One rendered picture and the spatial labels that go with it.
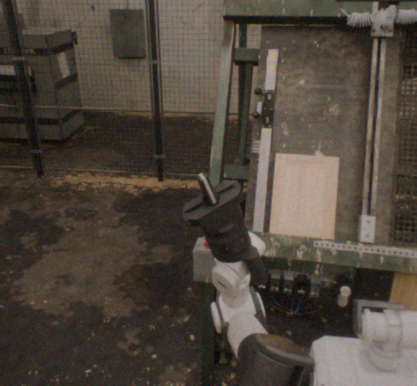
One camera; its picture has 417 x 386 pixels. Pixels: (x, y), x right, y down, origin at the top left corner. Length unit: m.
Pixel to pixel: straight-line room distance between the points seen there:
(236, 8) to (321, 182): 1.00
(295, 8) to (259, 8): 0.18
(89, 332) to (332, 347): 2.21
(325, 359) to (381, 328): 0.13
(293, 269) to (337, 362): 1.29
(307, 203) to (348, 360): 1.33
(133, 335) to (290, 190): 1.40
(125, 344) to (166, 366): 0.32
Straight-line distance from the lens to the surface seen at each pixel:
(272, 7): 2.38
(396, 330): 0.90
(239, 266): 0.91
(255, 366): 0.92
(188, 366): 2.73
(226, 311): 1.15
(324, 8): 2.38
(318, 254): 2.17
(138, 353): 2.82
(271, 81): 2.29
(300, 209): 2.19
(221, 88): 2.29
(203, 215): 0.79
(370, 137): 2.23
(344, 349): 0.97
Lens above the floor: 2.04
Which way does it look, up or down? 25 degrees down
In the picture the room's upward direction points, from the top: straight up
